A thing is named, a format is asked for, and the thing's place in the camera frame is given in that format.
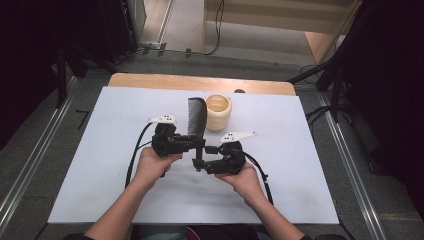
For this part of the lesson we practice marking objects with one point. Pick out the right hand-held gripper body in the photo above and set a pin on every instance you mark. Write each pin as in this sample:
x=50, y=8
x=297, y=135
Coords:
x=230, y=160

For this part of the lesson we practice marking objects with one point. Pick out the person's clothing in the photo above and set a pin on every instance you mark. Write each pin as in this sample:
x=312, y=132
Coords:
x=216, y=233

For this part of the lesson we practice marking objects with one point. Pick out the white board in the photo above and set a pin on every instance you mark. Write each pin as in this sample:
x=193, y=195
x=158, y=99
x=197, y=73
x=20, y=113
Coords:
x=116, y=110

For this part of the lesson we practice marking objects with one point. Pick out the metal floor rail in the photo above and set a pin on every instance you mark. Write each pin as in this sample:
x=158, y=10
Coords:
x=356, y=173
x=30, y=163

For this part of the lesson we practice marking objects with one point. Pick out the cream ribbed cup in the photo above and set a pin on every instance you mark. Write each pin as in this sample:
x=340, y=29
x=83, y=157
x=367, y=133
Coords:
x=218, y=115

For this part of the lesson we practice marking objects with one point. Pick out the black metal stand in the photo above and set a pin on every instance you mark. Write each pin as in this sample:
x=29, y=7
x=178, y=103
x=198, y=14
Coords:
x=335, y=90
x=61, y=76

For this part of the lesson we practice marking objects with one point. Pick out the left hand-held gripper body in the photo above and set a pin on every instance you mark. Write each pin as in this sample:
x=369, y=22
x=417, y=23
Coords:
x=165, y=141

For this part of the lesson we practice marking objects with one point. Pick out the person's left hand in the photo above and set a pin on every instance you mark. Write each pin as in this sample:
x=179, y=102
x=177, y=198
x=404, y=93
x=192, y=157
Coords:
x=151, y=168

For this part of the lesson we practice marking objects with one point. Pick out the person's right hand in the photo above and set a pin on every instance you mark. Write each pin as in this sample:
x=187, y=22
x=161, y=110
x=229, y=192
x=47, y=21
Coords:
x=245, y=181

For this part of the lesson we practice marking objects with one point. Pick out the wooden table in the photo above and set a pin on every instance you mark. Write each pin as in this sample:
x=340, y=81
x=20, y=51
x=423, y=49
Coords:
x=166, y=81

